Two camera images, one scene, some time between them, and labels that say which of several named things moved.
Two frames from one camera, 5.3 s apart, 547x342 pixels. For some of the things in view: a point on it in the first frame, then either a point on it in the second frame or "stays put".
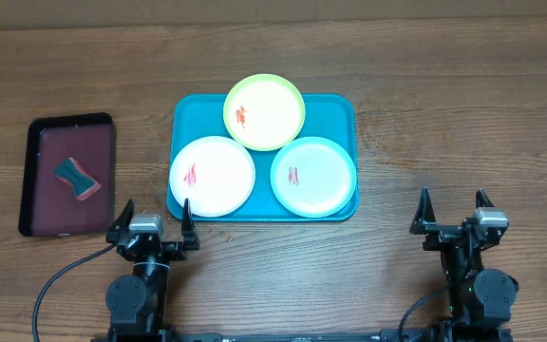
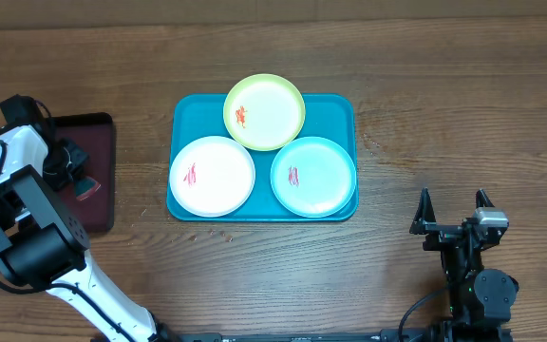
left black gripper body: [167, 251] -> [63, 161]
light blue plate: [313, 177] stays put
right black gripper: [424, 222] stays put
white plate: [215, 174] stays put
